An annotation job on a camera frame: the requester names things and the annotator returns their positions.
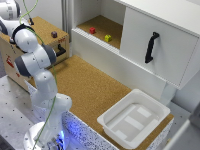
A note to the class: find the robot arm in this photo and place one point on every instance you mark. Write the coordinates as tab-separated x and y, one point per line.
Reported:
44	83

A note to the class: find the white cabinet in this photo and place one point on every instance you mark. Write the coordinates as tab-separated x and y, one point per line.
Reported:
100	57

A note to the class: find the yellow block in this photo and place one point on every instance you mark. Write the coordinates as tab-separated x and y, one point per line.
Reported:
108	38

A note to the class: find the white plastic box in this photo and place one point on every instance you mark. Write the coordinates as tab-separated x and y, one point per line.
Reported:
115	121

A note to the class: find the purple block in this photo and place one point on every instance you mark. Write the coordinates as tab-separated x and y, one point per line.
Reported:
54	34

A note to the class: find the wooden drawer box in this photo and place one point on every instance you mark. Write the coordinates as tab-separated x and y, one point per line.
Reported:
42	28

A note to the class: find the white sliding door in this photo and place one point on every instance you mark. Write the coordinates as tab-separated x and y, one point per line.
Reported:
173	56

